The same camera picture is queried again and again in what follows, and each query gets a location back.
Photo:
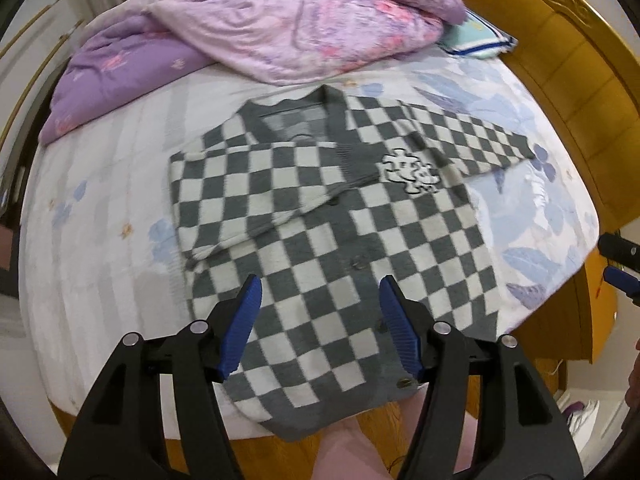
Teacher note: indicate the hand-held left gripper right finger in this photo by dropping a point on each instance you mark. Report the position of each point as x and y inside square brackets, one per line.
[400, 330]

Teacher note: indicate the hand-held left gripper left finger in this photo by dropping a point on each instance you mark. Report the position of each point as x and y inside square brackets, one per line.
[242, 320]

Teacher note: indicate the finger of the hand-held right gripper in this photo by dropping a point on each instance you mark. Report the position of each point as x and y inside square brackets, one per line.
[622, 251]
[622, 284]

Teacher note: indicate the grey white checkered cardigan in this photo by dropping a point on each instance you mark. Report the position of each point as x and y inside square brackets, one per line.
[310, 240]

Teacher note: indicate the person's legs in pink pants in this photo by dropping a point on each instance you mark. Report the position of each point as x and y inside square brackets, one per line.
[350, 450]

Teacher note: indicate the white purple sneaker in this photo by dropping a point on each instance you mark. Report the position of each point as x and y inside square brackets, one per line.
[582, 417]

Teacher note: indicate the blue striped pillow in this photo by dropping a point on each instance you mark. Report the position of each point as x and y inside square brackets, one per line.
[480, 40]

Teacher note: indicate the purple floral quilt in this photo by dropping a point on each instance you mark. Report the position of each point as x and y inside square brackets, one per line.
[300, 35]

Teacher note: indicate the bamboo pole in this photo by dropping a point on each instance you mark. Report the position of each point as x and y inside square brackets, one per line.
[40, 80]
[35, 22]

